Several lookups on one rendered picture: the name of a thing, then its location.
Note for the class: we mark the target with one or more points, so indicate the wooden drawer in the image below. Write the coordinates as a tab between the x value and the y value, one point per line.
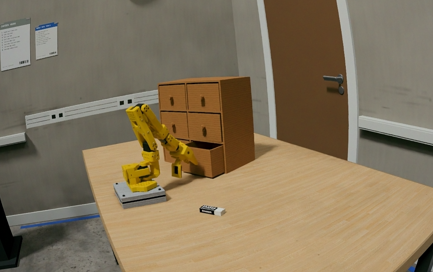
172	96
204	96
176	122
205	126
168	156
210	158

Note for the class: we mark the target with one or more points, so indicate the brown wooden chest of drawers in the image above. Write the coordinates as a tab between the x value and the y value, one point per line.
237	118

